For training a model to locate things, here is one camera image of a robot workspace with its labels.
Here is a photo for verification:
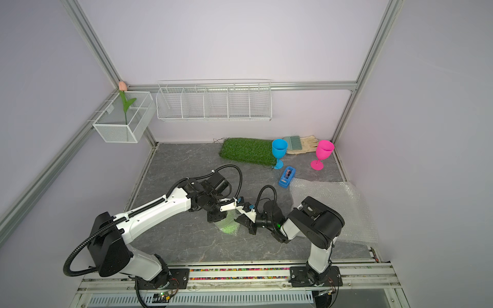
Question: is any beige work glove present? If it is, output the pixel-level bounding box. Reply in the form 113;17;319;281
283;136;319;155

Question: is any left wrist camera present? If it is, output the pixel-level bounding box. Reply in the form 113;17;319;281
220;196;244;212

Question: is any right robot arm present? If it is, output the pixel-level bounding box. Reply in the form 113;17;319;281
234;185;345;287

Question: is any blue plastic wine glass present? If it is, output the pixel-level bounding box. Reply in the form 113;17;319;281
272;139;288;169

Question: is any bubble wrap sheet stack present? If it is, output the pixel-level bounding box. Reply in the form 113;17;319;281
290;178;379;245

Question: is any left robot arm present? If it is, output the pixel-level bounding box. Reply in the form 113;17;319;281
63;169;253;288

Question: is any green artificial grass mat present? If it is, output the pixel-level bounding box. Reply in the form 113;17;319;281
219;138;276;167

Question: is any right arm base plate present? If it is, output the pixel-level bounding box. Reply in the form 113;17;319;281
288;265;343;287

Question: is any artificial tulip flower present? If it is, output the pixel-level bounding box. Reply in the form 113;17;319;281
118;81;136;124

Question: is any white wire wall basket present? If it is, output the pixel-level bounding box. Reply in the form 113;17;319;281
156;79;273;121

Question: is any pink plastic wine glass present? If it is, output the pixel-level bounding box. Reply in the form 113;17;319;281
311;140;335;171

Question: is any aluminium front rail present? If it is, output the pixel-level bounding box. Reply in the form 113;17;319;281
77;260;402;294

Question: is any blue tape dispenser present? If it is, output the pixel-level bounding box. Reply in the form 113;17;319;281
278;166;296;188

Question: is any white mesh corner basket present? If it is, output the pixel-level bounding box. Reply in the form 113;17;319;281
93;91;157;144

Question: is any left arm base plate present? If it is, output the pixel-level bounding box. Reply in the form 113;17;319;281
136;268;190;290

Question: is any white vent grille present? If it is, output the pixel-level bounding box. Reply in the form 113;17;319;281
86;291;315;307

